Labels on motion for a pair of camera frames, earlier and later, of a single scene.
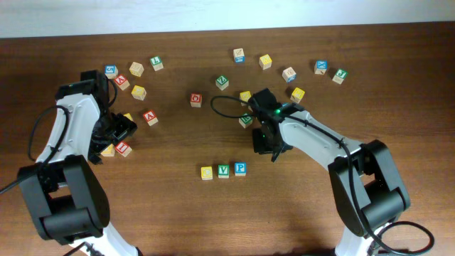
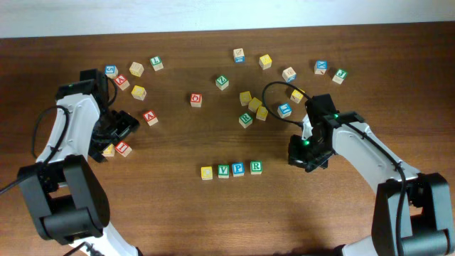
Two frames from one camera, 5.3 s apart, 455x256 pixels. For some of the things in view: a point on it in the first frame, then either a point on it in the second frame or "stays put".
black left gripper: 116,131 stays put
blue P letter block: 240,168 stays put
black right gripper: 264,141 to 306,161
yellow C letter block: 206,173 stays put
